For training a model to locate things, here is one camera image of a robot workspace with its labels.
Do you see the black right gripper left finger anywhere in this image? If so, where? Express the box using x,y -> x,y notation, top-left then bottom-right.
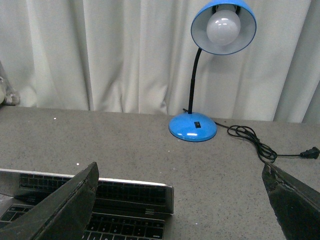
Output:
0,162 -> 99,240

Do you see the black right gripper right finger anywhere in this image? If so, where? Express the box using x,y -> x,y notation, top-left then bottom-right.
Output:
261,162 -> 320,240

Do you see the grey laptop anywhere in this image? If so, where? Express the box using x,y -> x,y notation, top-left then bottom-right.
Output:
0,169 -> 174,240

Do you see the crumpled plastic bag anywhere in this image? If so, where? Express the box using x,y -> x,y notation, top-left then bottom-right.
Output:
0,76 -> 21,106

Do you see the white curtain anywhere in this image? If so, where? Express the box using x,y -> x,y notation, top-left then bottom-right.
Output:
0,0 -> 320,123

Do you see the blue desk lamp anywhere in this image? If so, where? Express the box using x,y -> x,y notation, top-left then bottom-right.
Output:
168,0 -> 257,142

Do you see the black lamp power cable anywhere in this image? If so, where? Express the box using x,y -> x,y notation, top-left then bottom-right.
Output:
182,108 -> 320,165

